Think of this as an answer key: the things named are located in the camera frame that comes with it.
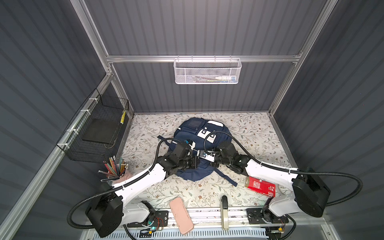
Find navy blue student backpack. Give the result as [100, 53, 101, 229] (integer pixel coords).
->
[167, 118, 238, 187]

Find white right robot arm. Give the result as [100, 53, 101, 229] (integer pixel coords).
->
[204, 141, 363, 223]

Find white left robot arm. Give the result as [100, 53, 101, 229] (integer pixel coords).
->
[67, 138, 197, 238]

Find floral table mat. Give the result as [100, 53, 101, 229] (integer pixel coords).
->
[122, 113, 291, 209]

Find red card box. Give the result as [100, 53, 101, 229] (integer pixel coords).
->
[245, 177, 276, 198]

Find coloured pencils cup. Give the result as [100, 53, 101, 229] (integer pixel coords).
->
[98, 156, 133, 184]

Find yellow ruler in basket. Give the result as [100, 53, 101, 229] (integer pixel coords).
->
[120, 110, 126, 125]

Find black notebook in basket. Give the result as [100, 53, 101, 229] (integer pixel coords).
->
[82, 119, 119, 144]

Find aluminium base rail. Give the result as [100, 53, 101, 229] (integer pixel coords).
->
[86, 205, 328, 232]

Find white wire mesh basket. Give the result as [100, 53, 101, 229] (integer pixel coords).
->
[173, 57, 242, 85]

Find black wire wall basket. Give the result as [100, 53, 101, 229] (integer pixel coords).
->
[57, 90, 130, 164]

